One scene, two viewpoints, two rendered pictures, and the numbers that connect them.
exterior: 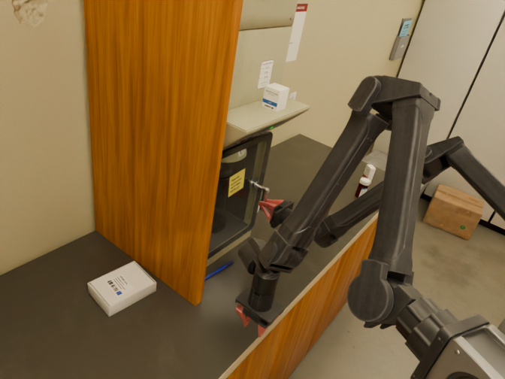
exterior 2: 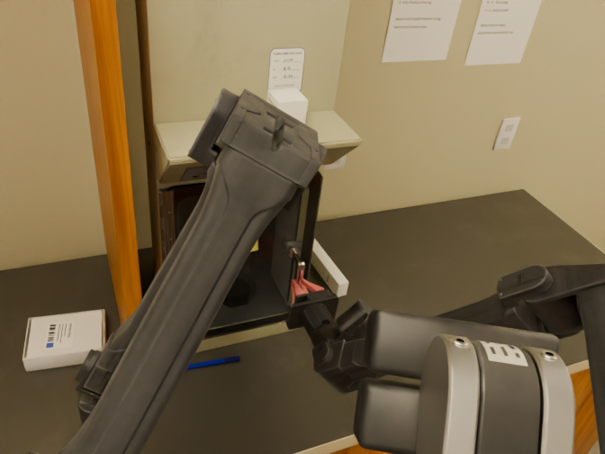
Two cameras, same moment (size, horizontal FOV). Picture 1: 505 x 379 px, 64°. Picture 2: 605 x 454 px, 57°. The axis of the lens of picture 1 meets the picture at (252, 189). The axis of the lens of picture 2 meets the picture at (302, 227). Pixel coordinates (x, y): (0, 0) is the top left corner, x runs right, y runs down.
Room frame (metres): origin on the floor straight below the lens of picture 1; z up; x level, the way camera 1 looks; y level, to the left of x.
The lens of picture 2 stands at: (0.43, -0.50, 1.92)
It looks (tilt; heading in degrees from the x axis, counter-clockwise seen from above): 36 degrees down; 32
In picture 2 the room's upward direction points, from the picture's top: 8 degrees clockwise
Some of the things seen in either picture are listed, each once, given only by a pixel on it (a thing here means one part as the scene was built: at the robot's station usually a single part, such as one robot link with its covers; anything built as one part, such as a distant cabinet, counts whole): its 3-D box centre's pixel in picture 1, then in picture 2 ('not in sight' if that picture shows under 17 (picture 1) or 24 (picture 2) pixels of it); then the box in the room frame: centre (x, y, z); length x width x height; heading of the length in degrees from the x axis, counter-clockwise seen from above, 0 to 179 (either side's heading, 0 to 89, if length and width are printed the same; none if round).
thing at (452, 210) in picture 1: (453, 210); not in sight; (3.17, -1.81, 0.14); 0.41 x 0.33 x 0.29; 65
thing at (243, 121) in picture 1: (261, 126); (258, 158); (1.07, 0.01, 1.46); 0.32 x 0.12 x 0.10; 149
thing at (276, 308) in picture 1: (261, 297); not in sight; (0.68, -0.07, 1.21); 0.10 x 0.07 x 0.07; 59
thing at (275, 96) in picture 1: (275, 97); (285, 112); (1.11, -0.01, 1.54); 0.05 x 0.05 x 0.06; 60
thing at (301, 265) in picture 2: (260, 196); (295, 272); (1.17, -0.03, 1.17); 0.05 x 0.03 x 0.10; 59
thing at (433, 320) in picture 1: (431, 333); not in sight; (0.43, -0.31, 1.45); 0.09 x 0.08 x 0.12; 121
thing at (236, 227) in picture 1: (234, 198); (242, 262); (1.10, 0.05, 1.19); 0.30 x 0.01 x 0.40; 149
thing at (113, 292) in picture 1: (122, 286); (67, 339); (0.85, 0.33, 0.96); 0.16 x 0.12 x 0.04; 143
